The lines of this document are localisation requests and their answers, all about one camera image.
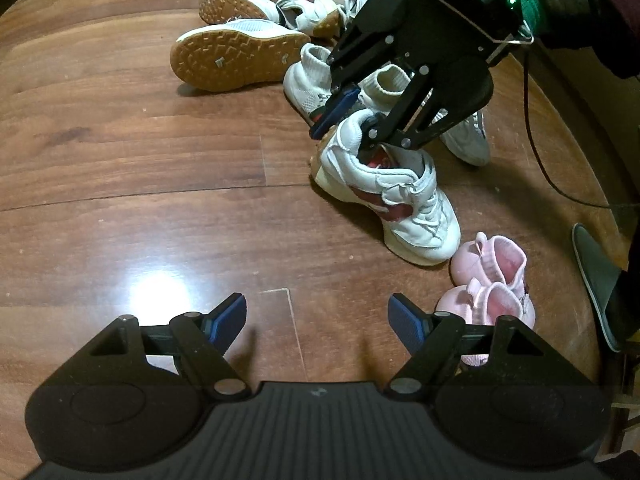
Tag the white sneaker red mark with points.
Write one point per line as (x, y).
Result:
(400, 195)
(310, 10)

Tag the pink baby boot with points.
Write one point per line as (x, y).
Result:
(495, 260)
(500, 300)

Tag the white sock-collar sneaker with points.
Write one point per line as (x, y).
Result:
(465, 140)
(305, 80)

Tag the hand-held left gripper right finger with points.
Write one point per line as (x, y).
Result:
(405, 322)

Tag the white mesh sneaker tan sole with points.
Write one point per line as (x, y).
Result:
(225, 2)
(235, 55)

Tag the grey slipper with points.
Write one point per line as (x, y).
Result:
(595, 275)

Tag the person's right forearm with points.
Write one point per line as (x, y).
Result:
(575, 5)

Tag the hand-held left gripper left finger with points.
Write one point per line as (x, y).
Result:
(230, 316)

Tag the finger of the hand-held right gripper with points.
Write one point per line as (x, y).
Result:
(335, 110)
(395, 120)

